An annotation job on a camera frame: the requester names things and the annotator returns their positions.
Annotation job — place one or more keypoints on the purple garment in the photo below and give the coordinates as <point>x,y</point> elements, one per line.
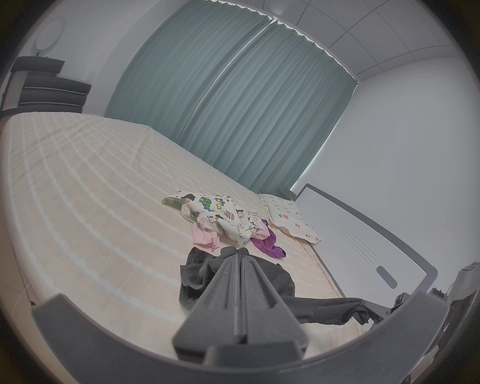
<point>268,243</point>

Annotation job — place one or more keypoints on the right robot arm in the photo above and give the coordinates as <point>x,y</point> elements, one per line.
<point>467,281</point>

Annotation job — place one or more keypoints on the bed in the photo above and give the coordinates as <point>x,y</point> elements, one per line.
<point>93,187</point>

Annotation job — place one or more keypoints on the white printed pillow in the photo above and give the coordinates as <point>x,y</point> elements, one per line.
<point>290,219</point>

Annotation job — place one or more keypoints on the grey bedside table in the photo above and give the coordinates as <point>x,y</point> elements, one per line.
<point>287,193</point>

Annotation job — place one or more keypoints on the white printed pyjama top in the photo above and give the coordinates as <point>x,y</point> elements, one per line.
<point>225,221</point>

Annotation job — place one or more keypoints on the black chest of drawers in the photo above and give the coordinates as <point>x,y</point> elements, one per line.
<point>48,90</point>

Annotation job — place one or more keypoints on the pink garment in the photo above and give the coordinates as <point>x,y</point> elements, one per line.
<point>204,236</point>

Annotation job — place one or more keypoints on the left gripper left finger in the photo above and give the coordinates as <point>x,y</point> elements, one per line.
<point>221,300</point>

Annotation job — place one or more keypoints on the blue-green curtain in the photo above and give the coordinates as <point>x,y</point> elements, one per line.
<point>180,75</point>
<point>270,112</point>

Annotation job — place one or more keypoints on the black T-shirt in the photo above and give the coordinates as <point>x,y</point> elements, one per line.
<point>193,281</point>

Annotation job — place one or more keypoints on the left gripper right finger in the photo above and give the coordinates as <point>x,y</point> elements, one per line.
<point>262,300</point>

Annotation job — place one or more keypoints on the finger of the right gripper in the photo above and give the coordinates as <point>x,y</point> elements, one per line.
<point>375,309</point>

